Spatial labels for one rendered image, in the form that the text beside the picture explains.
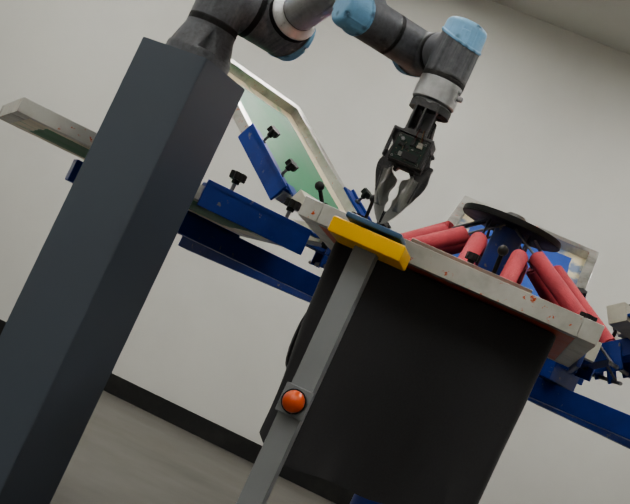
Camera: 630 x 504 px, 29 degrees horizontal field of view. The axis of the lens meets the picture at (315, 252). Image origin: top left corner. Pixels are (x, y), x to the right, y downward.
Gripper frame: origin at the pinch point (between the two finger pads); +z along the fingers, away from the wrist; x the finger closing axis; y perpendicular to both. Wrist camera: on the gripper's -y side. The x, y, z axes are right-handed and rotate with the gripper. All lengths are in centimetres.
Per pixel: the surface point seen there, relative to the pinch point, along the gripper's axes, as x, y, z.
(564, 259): 30, -283, -48
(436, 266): 10.0, -17.1, 2.3
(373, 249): 1.8, 6.4, 6.3
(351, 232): -2.7, 6.5, 5.2
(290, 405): 0.0, 6.1, 34.6
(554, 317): 32.6, -17.1, 2.2
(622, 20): 7, -441, -201
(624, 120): 29, -490, -165
